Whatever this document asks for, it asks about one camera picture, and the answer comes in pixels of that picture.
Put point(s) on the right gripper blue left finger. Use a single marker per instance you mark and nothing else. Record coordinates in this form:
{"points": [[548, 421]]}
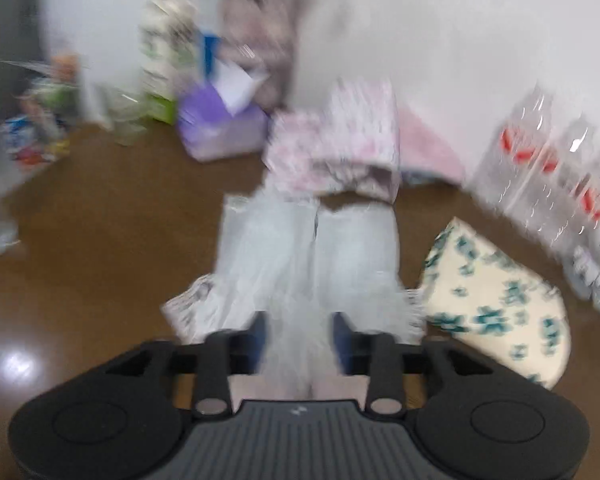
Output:
{"points": [[222, 355]]}

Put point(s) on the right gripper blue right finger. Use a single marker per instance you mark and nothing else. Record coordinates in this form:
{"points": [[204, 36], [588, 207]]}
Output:
{"points": [[376, 356]]}

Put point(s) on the white lace pink garment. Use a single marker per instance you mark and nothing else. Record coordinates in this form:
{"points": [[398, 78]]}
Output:
{"points": [[300, 263]]}

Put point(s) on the pink folded clothes stack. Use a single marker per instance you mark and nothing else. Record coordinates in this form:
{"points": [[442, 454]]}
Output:
{"points": [[424, 156]]}

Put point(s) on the cream floral folded cloth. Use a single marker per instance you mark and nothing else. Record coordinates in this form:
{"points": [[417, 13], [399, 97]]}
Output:
{"points": [[472, 290]]}

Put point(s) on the pink patterned storage bag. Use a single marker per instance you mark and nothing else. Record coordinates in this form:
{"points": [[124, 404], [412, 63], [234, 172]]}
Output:
{"points": [[350, 146]]}

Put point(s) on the left clear water bottle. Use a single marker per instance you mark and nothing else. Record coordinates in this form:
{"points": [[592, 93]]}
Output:
{"points": [[516, 146]]}

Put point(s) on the clear water bottle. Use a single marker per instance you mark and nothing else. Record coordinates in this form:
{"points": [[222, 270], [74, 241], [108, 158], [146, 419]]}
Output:
{"points": [[586, 216], [548, 202], [516, 146]]}

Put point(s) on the purple tissue box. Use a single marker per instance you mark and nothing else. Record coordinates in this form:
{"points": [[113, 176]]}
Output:
{"points": [[219, 118]]}

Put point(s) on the clear drinking glass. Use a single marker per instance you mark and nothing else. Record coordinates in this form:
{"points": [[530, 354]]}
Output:
{"points": [[126, 113]]}

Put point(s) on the right clear water bottle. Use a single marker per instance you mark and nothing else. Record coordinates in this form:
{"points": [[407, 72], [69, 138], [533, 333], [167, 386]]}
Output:
{"points": [[586, 216]]}

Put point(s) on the middle clear water bottle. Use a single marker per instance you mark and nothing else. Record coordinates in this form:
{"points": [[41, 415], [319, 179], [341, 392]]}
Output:
{"points": [[548, 202]]}

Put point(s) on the white green milk carton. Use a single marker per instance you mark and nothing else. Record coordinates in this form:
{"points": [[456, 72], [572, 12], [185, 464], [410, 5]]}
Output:
{"points": [[169, 55]]}

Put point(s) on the pink wrapped flower vase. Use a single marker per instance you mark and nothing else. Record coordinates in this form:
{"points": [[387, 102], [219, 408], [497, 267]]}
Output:
{"points": [[261, 35]]}

